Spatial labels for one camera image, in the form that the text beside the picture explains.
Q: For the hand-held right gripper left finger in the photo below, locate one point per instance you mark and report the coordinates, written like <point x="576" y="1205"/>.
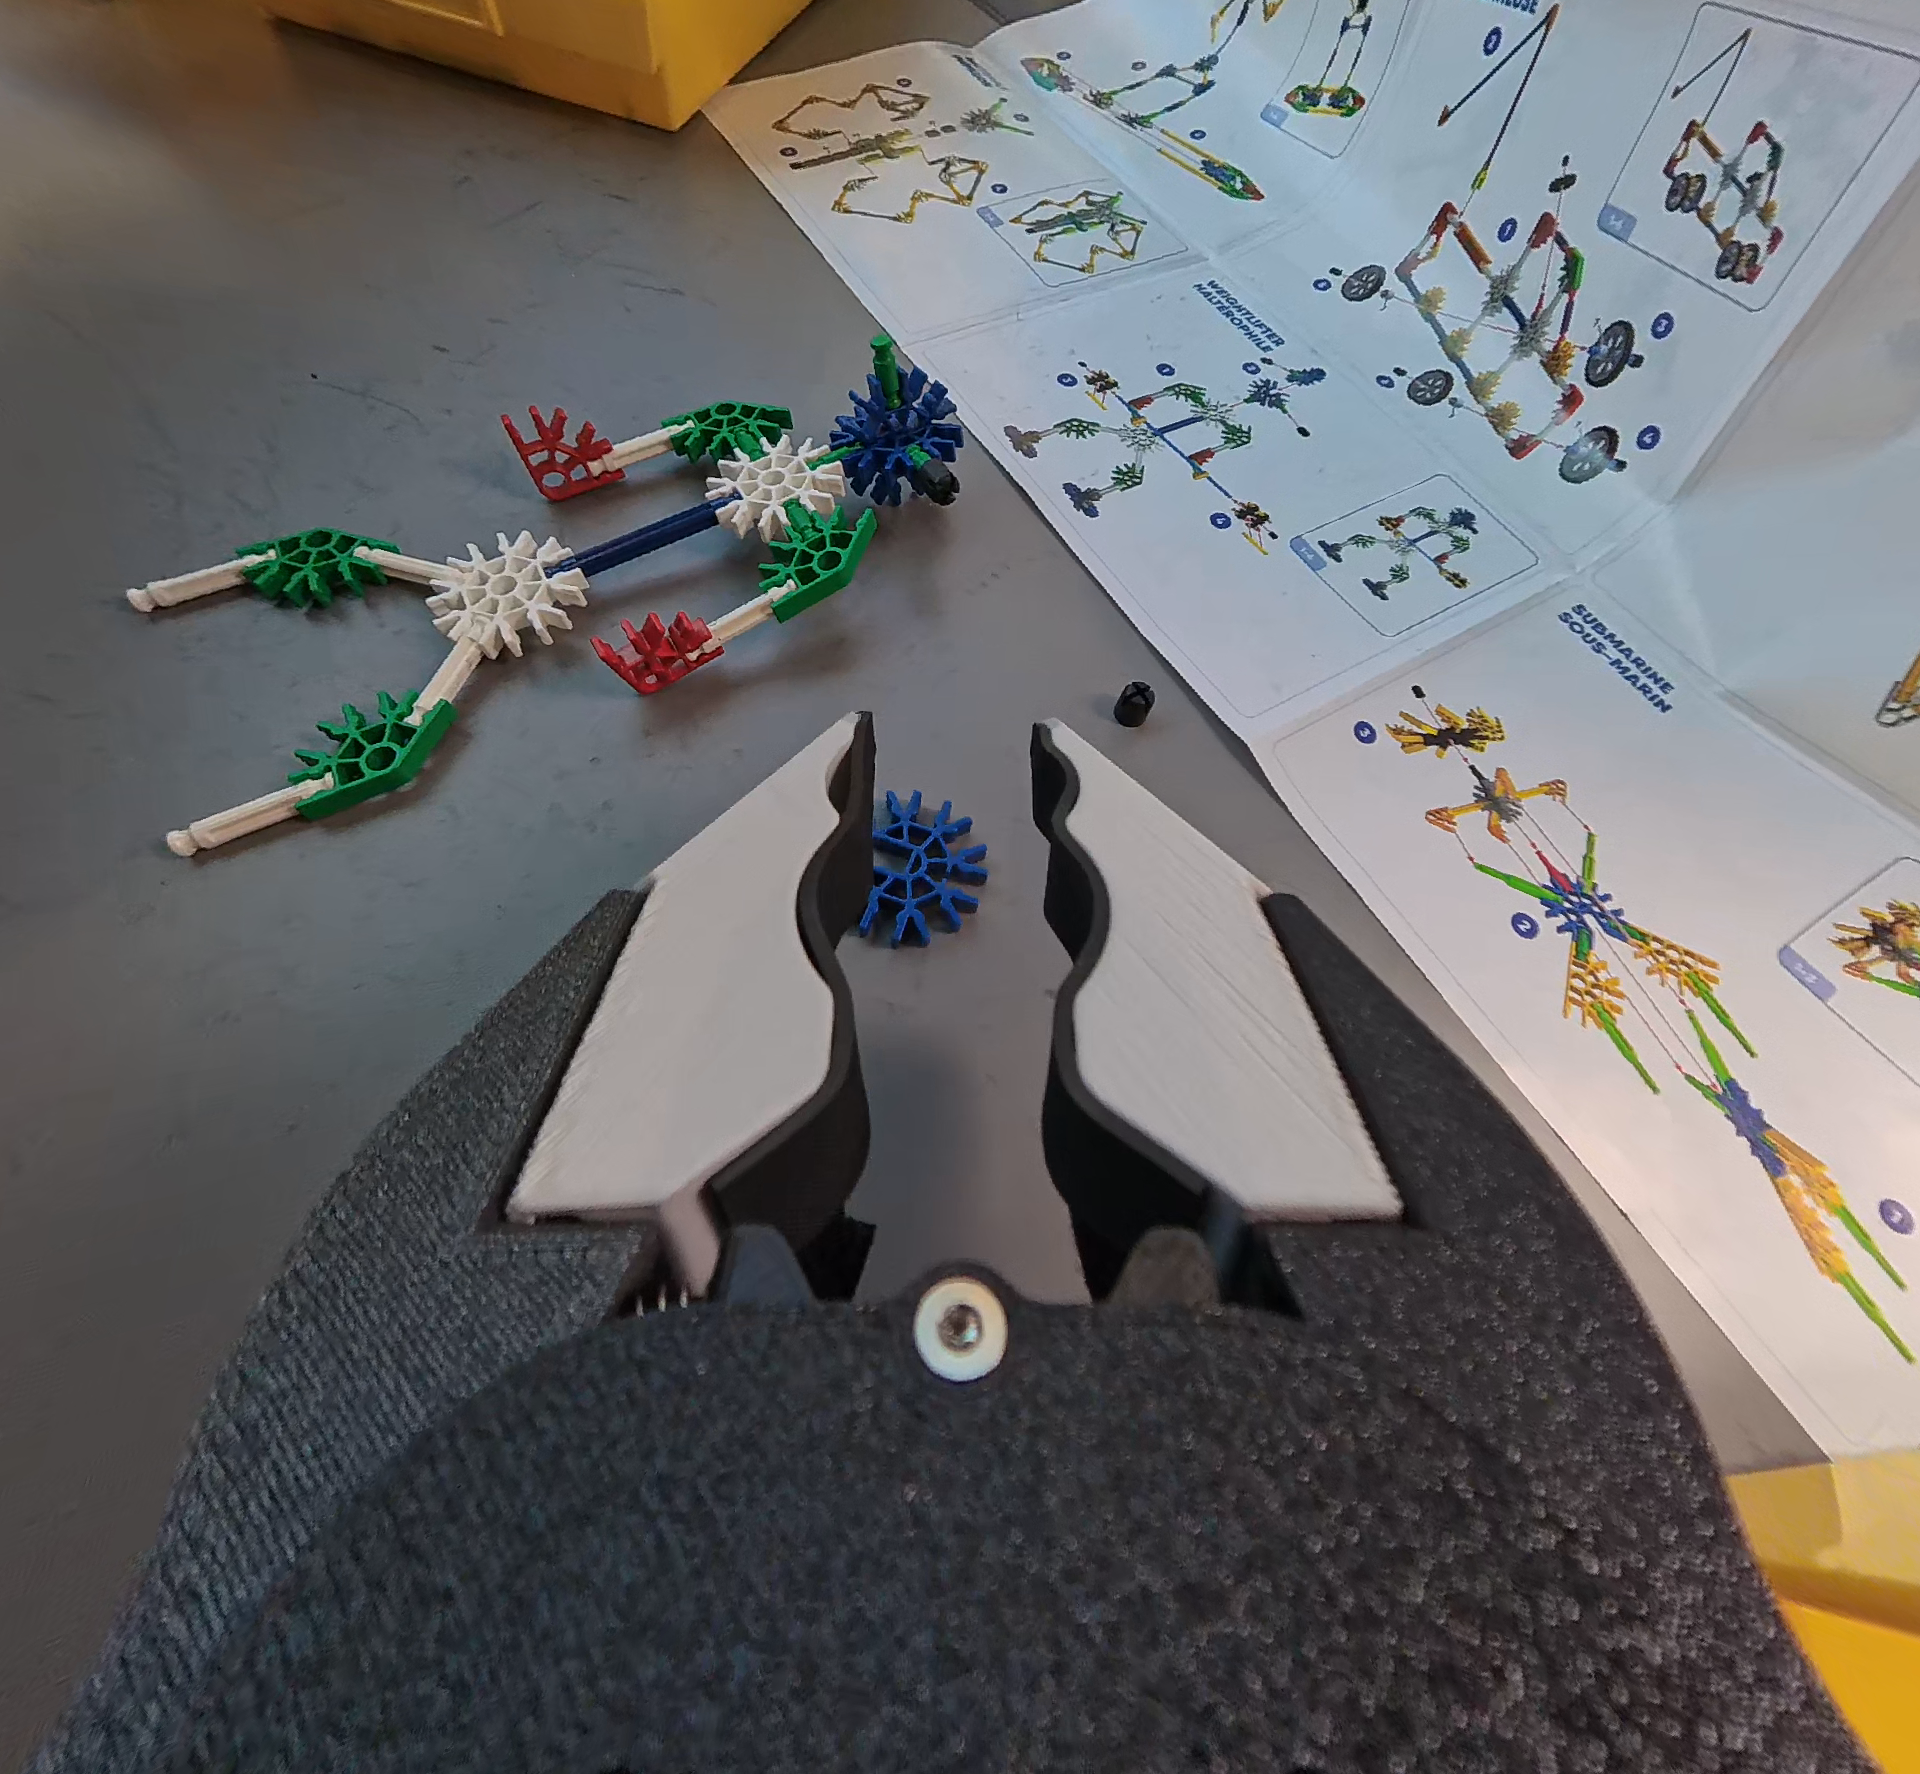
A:
<point x="689" y="1055"/>

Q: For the folded instruction sheet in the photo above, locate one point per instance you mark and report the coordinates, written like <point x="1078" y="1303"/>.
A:
<point x="1500" y="576"/>

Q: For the construction toy figure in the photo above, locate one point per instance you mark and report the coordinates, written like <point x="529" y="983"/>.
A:
<point x="508" y="593"/>

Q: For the blue snowflake toy connector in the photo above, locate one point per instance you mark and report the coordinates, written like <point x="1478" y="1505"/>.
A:
<point x="919" y="873"/>

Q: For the small black toy cap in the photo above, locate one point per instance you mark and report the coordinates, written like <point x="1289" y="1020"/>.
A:
<point x="1136" y="705"/>

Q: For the grey desk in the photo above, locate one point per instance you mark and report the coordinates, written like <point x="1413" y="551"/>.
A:
<point x="374" y="230"/>

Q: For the red toy connector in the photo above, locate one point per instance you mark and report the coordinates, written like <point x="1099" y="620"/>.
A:
<point x="558" y="467"/>
<point x="653" y="656"/>

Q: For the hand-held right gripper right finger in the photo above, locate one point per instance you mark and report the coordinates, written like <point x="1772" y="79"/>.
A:
<point x="1230" y="1055"/>

